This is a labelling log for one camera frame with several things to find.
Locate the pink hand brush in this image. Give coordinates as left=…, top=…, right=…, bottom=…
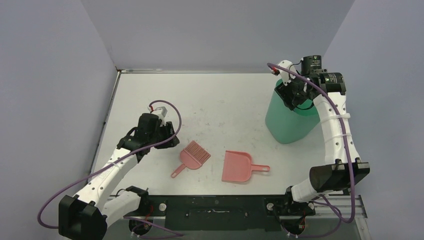
left=171, top=140, right=211, bottom=178

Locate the pink plastic dustpan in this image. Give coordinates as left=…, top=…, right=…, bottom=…
left=221, top=150, right=271, bottom=183

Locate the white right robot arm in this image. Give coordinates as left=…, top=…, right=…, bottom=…
left=264, top=55, right=370, bottom=203

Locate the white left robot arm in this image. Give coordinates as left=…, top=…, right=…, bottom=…
left=58, top=107, right=179, bottom=240

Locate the green plastic waste bin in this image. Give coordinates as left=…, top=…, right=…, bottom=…
left=265, top=91, right=320, bottom=144

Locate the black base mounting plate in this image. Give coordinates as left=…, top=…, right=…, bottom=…
left=127, top=195, right=316, bottom=232

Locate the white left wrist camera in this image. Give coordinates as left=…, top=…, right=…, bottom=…
left=150, top=106, right=168, bottom=126

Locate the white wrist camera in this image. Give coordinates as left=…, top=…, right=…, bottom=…
left=269, top=59, right=299, bottom=88
left=150, top=106, right=168, bottom=126

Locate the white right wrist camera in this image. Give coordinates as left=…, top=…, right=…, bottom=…
left=269, top=59, right=299, bottom=88

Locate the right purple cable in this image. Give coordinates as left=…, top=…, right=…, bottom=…
left=266, top=62, right=357, bottom=239

